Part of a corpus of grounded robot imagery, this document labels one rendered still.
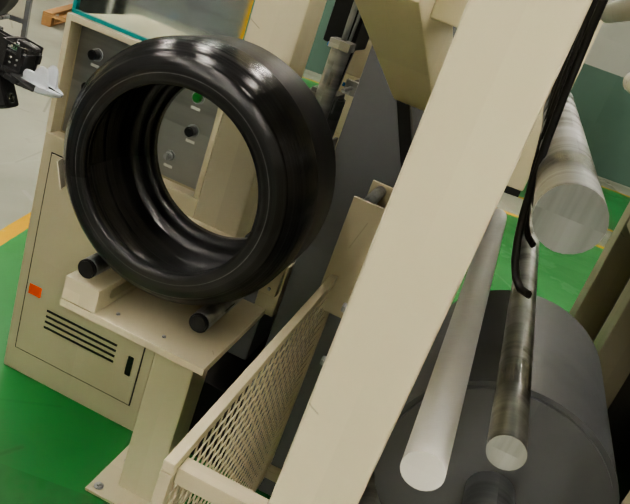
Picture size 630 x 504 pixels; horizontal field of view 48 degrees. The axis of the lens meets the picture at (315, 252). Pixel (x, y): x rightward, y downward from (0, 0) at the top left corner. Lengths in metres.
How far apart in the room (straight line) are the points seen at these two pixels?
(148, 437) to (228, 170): 0.87
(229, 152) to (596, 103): 9.53
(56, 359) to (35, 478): 0.45
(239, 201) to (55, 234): 0.83
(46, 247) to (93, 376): 0.47
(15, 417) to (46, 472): 0.26
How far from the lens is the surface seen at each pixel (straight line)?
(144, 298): 1.74
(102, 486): 2.37
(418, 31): 0.98
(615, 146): 11.25
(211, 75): 1.36
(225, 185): 1.80
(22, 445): 2.49
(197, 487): 1.04
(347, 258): 1.66
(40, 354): 2.66
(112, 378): 2.52
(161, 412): 2.16
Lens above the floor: 1.67
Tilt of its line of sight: 22 degrees down
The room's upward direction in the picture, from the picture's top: 20 degrees clockwise
